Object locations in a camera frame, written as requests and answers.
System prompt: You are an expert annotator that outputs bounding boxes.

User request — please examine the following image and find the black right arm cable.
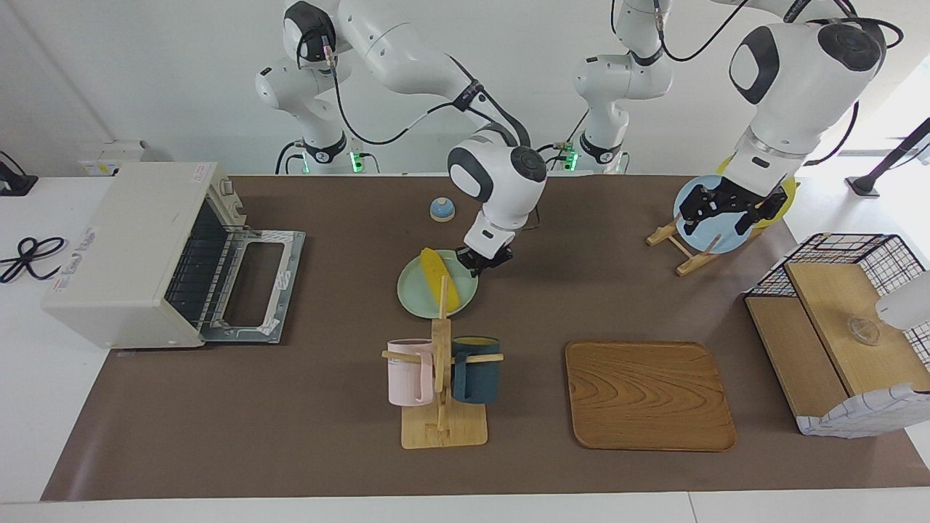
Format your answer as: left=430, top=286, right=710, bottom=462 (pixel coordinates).
left=298, top=29, right=538, bottom=157

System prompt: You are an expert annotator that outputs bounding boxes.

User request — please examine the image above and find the black angled stand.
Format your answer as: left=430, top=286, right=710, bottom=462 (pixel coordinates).
left=845, top=116, right=930, bottom=198

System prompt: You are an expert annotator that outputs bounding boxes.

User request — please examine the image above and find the black clamp stand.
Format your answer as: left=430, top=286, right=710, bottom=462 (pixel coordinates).
left=0, top=150, right=39, bottom=197

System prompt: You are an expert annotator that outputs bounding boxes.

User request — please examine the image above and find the wooden plate rack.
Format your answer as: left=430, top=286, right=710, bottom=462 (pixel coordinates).
left=646, top=218, right=764, bottom=277

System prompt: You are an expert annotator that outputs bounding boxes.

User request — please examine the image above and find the cream toaster oven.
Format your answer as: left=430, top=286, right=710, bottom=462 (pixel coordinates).
left=40, top=161, right=306, bottom=351

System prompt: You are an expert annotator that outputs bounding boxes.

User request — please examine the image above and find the light blue plate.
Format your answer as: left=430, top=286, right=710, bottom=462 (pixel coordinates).
left=673, top=174, right=756, bottom=255

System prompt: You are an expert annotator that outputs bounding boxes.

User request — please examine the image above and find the pink mug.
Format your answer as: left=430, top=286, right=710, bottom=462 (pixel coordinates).
left=386, top=338, right=437, bottom=408

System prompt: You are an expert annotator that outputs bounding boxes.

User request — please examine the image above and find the brown table mat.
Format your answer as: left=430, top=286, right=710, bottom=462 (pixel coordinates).
left=40, top=174, right=930, bottom=502

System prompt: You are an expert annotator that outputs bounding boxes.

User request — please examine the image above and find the black left base cable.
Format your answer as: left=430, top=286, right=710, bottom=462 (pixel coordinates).
left=522, top=109, right=591, bottom=172

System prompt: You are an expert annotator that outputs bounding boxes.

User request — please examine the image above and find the yellow plate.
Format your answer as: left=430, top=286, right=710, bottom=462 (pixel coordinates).
left=716, top=156, right=798, bottom=230

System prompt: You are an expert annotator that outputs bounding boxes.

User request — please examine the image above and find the white checkered cloth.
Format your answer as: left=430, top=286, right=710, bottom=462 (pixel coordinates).
left=796, top=383, right=930, bottom=439

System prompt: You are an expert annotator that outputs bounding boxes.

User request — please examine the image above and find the brown wooden tray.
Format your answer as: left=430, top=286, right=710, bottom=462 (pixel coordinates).
left=565, top=340, right=737, bottom=453

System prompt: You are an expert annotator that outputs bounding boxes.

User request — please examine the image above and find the pale green plate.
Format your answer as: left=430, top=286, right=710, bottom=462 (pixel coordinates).
left=397, top=251, right=480, bottom=320

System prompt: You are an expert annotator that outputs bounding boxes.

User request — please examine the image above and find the small clear glass cup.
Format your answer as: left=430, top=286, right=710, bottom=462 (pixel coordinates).
left=846, top=316, right=881, bottom=346

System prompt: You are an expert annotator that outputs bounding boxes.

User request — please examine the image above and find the black wire wooden shelf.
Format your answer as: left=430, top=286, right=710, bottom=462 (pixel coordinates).
left=745, top=232, right=930, bottom=437

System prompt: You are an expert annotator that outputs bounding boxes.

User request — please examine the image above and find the black base cable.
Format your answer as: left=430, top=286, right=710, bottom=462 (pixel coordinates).
left=275, top=140, right=306, bottom=175
left=522, top=109, right=591, bottom=172

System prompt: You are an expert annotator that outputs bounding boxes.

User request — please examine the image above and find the yellow corn cob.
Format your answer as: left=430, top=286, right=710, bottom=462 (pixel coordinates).
left=420, top=248, right=460, bottom=309

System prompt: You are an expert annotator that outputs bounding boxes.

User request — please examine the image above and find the coiled black cable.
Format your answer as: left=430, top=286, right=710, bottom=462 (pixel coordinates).
left=0, top=236, right=68, bottom=284

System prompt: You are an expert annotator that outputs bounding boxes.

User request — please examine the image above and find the glass oven door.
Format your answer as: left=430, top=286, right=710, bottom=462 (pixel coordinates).
left=200, top=229, right=306, bottom=344

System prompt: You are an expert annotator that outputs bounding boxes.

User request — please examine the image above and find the wooden mug rack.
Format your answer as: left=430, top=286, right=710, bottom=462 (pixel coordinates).
left=381, top=275, right=504, bottom=450

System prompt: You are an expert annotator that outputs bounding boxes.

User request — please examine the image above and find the white power strip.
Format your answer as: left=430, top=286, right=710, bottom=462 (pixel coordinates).
left=78, top=140, right=157, bottom=178

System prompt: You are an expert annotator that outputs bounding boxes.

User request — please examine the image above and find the white rounded object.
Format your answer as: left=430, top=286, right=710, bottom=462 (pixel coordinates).
left=874, top=270, right=930, bottom=332

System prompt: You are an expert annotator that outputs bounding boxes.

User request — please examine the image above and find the black right base cable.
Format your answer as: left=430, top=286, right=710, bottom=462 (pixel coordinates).
left=275, top=140, right=306, bottom=175

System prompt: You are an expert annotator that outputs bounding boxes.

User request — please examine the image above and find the dark blue mug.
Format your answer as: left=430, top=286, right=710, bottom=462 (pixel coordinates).
left=450, top=335, right=502, bottom=405

